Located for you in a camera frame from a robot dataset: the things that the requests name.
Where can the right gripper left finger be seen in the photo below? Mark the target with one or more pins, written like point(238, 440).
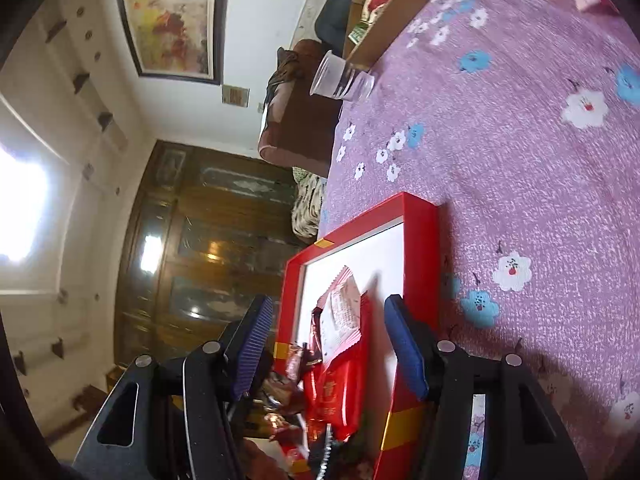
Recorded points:
point(183, 418)

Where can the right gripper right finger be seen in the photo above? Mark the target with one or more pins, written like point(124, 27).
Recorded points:
point(487, 419)

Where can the large red snack packet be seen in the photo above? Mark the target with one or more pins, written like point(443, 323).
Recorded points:
point(335, 394)

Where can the brown chocolate snack packet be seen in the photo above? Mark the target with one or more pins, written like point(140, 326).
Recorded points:
point(295, 362)

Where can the wooden glass door cabinet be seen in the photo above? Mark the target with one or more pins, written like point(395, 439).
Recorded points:
point(208, 232)

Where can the pink disc snack packet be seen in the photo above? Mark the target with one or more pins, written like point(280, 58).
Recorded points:
point(340, 318)

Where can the red gift box tray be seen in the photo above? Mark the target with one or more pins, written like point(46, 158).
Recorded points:
point(392, 249)

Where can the patterned blanket bed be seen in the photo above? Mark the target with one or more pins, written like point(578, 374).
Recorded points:
point(306, 212)

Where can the brown armchair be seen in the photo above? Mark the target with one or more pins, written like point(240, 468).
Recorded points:
point(298, 128)

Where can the purple floral tablecloth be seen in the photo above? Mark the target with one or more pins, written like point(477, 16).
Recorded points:
point(519, 120)

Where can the clear plastic cup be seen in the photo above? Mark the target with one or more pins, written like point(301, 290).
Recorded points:
point(340, 80)

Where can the framed horse painting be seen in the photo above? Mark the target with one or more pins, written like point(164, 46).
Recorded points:
point(176, 39)

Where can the black leather sofa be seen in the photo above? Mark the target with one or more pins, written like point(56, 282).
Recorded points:
point(331, 24)

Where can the cardboard snack box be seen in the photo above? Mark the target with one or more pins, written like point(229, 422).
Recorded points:
point(373, 25)

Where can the small gold wall plaque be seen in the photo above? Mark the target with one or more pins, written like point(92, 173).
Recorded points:
point(235, 96)

